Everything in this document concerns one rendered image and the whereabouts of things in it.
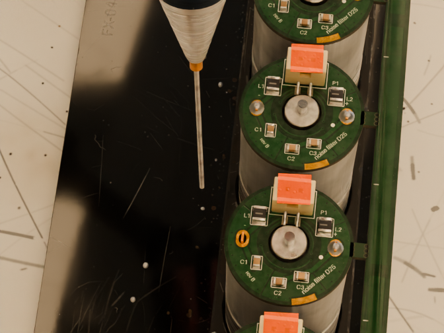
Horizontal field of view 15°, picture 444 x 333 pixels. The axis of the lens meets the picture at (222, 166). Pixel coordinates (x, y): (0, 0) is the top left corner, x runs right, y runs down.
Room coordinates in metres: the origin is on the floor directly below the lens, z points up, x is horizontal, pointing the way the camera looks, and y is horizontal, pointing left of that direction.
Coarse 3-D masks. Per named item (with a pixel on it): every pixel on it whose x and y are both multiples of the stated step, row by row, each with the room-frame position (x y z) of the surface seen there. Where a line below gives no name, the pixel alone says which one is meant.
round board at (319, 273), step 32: (256, 192) 0.12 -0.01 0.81; (320, 192) 0.12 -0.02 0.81; (256, 224) 0.12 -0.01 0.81; (288, 224) 0.12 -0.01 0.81; (320, 224) 0.12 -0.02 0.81; (256, 256) 0.11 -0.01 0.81; (320, 256) 0.11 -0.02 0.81; (256, 288) 0.10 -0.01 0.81; (288, 288) 0.10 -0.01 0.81; (320, 288) 0.10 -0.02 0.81
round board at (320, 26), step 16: (256, 0) 0.17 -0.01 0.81; (272, 0) 0.17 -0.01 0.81; (288, 0) 0.17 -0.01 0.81; (336, 0) 0.17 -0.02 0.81; (352, 0) 0.17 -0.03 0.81; (368, 0) 0.17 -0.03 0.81; (272, 16) 0.16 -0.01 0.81; (288, 16) 0.16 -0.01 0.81; (304, 16) 0.16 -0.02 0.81; (320, 16) 0.16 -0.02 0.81; (336, 16) 0.16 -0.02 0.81; (352, 16) 0.16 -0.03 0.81; (368, 16) 0.16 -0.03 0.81; (288, 32) 0.16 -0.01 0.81; (304, 32) 0.16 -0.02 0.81; (320, 32) 0.16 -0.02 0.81; (336, 32) 0.16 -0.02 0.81; (352, 32) 0.16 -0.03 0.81
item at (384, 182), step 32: (384, 0) 0.17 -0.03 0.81; (384, 32) 0.16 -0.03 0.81; (384, 64) 0.15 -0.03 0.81; (384, 96) 0.14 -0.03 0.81; (384, 128) 0.14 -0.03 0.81; (384, 160) 0.13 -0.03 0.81; (384, 192) 0.12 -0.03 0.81; (384, 224) 0.12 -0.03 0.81; (352, 256) 0.11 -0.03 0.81; (384, 256) 0.11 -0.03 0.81; (384, 288) 0.10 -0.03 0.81; (384, 320) 0.10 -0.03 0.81
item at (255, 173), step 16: (304, 96) 0.14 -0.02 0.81; (288, 112) 0.14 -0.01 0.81; (320, 112) 0.14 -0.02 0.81; (240, 128) 0.14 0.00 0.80; (304, 128) 0.14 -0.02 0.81; (240, 144) 0.14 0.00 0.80; (240, 160) 0.14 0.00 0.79; (256, 160) 0.13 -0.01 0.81; (352, 160) 0.13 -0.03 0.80; (240, 176) 0.14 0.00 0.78; (256, 176) 0.13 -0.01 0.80; (272, 176) 0.13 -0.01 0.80; (320, 176) 0.13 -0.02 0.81; (336, 176) 0.13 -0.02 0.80; (240, 192) 0.14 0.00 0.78; (336, 192) 0.13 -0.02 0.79
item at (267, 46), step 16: (304, 0) 0.16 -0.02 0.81; (320, 0) 0.16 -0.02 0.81; (256, 16) 0.16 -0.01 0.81; (256, 32) 0.16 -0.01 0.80; (272, 32) 0.16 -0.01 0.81; (256, 48) 0.16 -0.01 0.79; (272, 48) 0.16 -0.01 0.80; (336, 48) 0.16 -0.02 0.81; (352, 48) 0.16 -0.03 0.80; (256, 64) 0.16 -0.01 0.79; (336, 64) 0.16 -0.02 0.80; (352, 64) 0.16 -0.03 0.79
